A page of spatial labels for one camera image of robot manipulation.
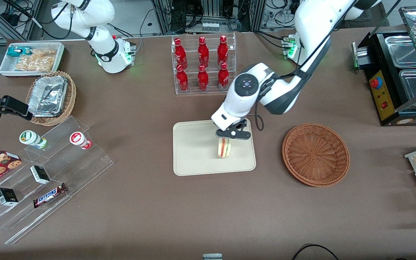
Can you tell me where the red cola bottle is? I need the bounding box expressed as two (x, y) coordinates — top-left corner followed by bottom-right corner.
(218, 62), (230, 91)
(174, 38), (188, 69)
(198, 36), (210, 68)
(176, 64), (190, 92)
(217, 35), (229, 66)
(197, 64), (209, 92)

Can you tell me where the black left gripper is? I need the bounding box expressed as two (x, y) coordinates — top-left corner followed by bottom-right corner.
(215, 128), (251, 140)

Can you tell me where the white plastic snack bin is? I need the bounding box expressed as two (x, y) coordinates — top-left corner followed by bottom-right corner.
(0, 42), (65, 77)

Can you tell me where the teal snack packet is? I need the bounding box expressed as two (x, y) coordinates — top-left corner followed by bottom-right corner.
(7, 46), (32, 58)

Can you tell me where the red lid yogurt cup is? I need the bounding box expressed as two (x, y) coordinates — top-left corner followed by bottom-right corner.
(69, 131), (92, 150)

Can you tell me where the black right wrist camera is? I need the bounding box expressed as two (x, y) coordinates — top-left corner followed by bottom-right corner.
(0, 95), (33, 121)

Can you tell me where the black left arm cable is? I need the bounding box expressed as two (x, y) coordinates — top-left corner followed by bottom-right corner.
(253, 0), (361, 131)

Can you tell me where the green lid yogurt cup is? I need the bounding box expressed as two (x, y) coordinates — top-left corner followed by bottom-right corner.
(19, 130), (47, 150)

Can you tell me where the black cable loop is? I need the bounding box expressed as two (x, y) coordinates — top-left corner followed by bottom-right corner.
(291, 244), (340, 260)

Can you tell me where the beige plastic tray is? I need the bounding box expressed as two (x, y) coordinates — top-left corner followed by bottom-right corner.
(173, 117), (257, 177)

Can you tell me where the clear bag of chips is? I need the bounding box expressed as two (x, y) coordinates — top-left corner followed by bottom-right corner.
(15, 49), (57, 72)

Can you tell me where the small black box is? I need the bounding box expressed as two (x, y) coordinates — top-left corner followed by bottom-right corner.
(0, 187), (19, 207)
(30, 165), (51, 185)

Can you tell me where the black hot food display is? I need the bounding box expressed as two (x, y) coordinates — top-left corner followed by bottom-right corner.
(352, 5), (416, 126)

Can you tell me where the triangle sandwich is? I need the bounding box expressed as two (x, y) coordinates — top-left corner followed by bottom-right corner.
(217, 138), (232, 159)

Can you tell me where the round brown wicker basket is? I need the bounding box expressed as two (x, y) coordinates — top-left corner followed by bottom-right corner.
(282, 123), (351, 187)

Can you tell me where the aluminium foil tray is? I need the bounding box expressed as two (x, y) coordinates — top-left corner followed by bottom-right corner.
(28, 75), (68, 117)

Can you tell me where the clear acrylic stepped shelf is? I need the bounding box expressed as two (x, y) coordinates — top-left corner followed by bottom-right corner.
(0, 116), (114, 245)

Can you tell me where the Snickers chocolate bar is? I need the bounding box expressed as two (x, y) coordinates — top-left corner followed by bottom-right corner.
(32, 183), (68, 208)

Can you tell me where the wicker basket with foil trays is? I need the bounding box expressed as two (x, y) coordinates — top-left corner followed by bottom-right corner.
(26, 71), (77, 126)

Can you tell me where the clear acrylic bottle rack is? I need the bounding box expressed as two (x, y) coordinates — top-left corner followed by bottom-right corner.
(171, 32), (237, 95)

